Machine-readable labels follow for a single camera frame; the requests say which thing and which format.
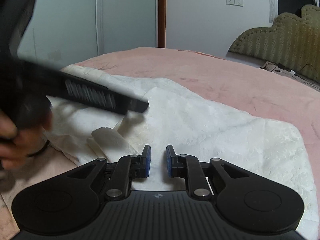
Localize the white textured pants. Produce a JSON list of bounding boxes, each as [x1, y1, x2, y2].
[[46, 65, 319, 239]]

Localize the person's left hand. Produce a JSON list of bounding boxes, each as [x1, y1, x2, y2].
[[1, 111, 53, 170]]

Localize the white floral wardrobe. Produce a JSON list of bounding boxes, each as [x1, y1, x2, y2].
[[18, 0, 157, 66]]

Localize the pink bed blanket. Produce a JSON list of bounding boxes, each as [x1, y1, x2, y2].
[[0, 45, 320, 240]]

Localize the olive upholstered headboard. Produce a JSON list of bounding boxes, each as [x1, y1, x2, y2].
[[229, 5, 319, 82]]

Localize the black charger cable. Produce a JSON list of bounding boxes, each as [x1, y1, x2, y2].
[[272, 63, 320, 83]]

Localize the brown wooden door frame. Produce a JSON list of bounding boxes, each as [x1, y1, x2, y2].
[[157, 0, 167, 48]]

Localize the white wall socket pair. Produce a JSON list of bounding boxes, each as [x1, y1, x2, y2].
[[226, 0, 244, 7]]

